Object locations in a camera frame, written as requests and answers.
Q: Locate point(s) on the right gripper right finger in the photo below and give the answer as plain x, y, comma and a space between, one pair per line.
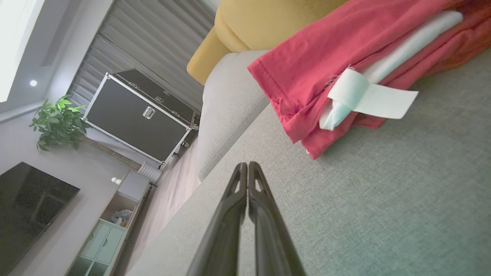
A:
272, 249

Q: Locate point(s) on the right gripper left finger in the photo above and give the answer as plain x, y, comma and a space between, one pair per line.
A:
222, 245

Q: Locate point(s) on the red basketball jersey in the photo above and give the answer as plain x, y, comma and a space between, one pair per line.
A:
314, 57

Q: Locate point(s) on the white ribbed cylinder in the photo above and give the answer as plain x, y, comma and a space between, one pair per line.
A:
149, 171

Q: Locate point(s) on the grey item on cabinet shelf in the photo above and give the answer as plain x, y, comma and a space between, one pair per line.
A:
122, 217

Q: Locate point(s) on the large grey sofa seat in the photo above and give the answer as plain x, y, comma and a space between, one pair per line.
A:
383, 211

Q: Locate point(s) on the low TV cabinet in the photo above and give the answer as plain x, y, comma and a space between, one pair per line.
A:
103, 237

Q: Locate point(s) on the small white figurine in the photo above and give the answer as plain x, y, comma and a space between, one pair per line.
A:
114, 179

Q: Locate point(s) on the grey sofa seat cushion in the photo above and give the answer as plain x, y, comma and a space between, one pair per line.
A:
226, 107

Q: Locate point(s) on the black wheeled flight case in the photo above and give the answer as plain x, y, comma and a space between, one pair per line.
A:
134, 115

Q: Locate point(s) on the yellow sofa back cushion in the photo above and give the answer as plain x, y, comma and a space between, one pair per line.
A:
268, 19
209, 63

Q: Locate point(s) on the black television screen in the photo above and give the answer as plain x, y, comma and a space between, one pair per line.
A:
27, 207

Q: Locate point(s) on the green potted plant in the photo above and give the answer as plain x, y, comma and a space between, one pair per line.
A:
57, 122

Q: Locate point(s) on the grey curtain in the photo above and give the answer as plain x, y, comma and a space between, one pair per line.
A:
153, 38

